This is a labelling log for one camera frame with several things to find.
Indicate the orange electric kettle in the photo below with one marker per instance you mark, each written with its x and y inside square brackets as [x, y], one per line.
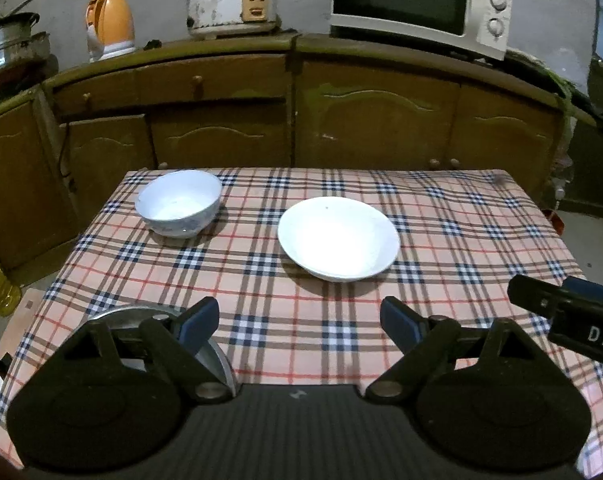
[114, 25]

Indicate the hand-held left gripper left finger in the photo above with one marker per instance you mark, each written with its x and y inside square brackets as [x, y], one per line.
[199, 322]

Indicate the wooden single-door cabinet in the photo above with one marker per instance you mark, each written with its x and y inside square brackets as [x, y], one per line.
[21, 175]

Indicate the white round plug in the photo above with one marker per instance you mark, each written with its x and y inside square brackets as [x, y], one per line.
[560, 193]

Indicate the cardboard sheet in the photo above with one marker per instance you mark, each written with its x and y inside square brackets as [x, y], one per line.
[24, 305]

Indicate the large white bowl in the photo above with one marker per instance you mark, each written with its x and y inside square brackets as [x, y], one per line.
[339, 240]

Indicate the green onions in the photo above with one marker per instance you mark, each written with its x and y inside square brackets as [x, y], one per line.
[564, 105]

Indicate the small black object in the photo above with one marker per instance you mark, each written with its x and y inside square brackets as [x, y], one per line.
[151, 45]

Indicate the green metal door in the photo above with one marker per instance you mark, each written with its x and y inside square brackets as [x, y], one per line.
[594, 170]

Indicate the plaid tablecloth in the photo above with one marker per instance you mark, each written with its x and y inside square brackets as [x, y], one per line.
[301, 310]

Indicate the small white patterned bowl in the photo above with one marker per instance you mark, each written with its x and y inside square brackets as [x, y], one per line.
[176, 205]

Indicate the dark board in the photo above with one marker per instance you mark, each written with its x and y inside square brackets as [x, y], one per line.
[531, 62]

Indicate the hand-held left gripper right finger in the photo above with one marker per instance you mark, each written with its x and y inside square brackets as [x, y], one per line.
[401, 322]

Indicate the steel steamer pot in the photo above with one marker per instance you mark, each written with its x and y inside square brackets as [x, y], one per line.
[6, 45]

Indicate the wooden cabinet with drawers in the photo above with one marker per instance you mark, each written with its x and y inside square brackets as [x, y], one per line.
[221, 132]

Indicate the red bag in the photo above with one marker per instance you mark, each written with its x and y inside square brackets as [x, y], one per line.
[556, 220]

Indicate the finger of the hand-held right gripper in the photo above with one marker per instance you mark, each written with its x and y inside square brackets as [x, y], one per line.
[591, 289]
[531, 292]

